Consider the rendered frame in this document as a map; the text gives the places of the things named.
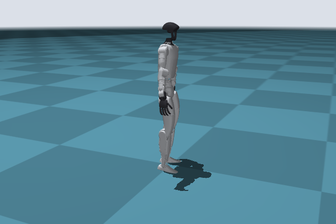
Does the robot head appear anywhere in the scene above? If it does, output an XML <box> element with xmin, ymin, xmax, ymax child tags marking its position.
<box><xmin>162</xmin><ymin>22</ymin><xmax>179</xmax><ymax>45</ymax></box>

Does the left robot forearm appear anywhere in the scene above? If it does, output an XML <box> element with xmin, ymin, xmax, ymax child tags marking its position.
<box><xmin>170</xmin><ymin>73</ymin><xmax>176</xmax><ymax>87</ymax></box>

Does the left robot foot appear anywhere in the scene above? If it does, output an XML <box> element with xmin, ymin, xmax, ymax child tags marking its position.
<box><xmin>160</xmin><ymin>157</ymin><xmax>181</xmax><ymax>163</ymax></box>

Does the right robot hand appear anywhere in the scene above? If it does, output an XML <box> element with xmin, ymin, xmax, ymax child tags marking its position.
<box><xmin>159</xmin><ymin>91</ymin><xmax>173</xmax><ymax>116</ymax></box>

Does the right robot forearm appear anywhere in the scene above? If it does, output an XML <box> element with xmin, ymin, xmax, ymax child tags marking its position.
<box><xmin>158</xmin><ymin>68</ymin><xmax>166</xmax><ymax>97</ymax></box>

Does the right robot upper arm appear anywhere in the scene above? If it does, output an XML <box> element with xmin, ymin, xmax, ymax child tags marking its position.
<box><xmin>158</xmin><ymin>46</ymin><xmax>169</xmax><ymax>77</ymax></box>

